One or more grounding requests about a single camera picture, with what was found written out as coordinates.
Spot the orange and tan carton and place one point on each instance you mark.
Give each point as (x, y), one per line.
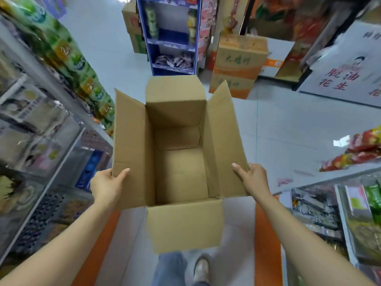
(232, 84)
(241, 58)

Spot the pile of red snack packets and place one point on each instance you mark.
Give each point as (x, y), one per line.
(357, 151)

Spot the blue cardboard display stand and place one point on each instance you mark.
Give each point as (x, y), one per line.
(169, 35)

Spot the white sign with red characters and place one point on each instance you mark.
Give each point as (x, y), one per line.
(345, 71)

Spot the tall tan printed carton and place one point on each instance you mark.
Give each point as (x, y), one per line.
(230, 14)

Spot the blue snack packets bin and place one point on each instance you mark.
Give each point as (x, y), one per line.
(89, 169)

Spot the shelf of bagged snacks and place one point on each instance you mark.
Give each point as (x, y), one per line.
(342, 220)

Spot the shelf of red orange goods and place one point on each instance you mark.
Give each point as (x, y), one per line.
(297, 17)

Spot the person's right hand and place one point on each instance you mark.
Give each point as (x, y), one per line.
(257, 181)

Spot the pink printed display column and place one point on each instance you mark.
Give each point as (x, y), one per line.
(207, 29)

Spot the plain brown cardboard box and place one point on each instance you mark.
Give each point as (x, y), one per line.
(130, 19)

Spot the green drink bottle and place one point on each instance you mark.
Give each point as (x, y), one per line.
(151, 20)

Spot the flat white orange carton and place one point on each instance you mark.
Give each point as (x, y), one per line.
(276, 58)

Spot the person's right thumb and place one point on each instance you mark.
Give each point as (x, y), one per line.
(239, 172)

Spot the person's right forearm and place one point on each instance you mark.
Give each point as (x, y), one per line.
(300, 241)

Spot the person's left thumb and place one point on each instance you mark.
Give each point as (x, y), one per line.
(120, 175)

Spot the person's blue jeans leg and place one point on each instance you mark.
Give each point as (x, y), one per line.
(169, 269)

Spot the pile of pale snack packets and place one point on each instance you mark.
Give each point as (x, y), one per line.
(175, 61)

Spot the green printed cardboard box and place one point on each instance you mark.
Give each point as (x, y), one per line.
(137, 43)

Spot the person's left hand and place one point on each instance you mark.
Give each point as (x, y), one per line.
(104, 187)

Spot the person's left forearm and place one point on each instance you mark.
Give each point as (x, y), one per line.
(59, 250)

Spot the person's beige shoe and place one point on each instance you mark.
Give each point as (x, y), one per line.
(201, 269)

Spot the yellow drink bottle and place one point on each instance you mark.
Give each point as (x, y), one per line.
(192, 26)

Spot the metal shelf with clear bins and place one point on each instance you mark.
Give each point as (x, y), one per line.
(35, 145)

